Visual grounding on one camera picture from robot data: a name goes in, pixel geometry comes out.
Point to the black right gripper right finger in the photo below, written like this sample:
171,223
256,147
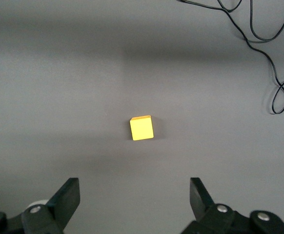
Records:
201,202

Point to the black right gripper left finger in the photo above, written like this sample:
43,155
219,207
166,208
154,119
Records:
67,200

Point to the yellow cube block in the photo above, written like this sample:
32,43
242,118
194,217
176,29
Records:
142,129

